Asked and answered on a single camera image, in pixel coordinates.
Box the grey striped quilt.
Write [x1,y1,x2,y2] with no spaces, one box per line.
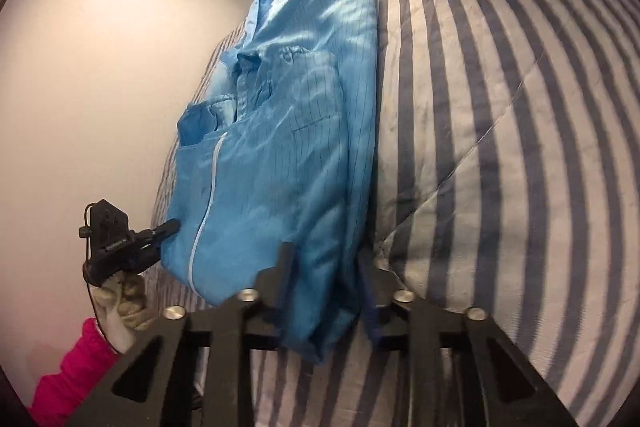
[150,0,640,427]

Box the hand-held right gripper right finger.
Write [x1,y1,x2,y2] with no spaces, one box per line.
[356,251,582,427]

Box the person's left hand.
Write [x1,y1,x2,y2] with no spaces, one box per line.
[92,271,157,354]

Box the blue zip work coat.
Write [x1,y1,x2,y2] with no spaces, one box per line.
[162,0,381,365]

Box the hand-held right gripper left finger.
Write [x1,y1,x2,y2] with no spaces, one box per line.
[75,242,297,427]

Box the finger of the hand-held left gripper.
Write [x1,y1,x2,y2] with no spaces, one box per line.
[131,219,181,270]

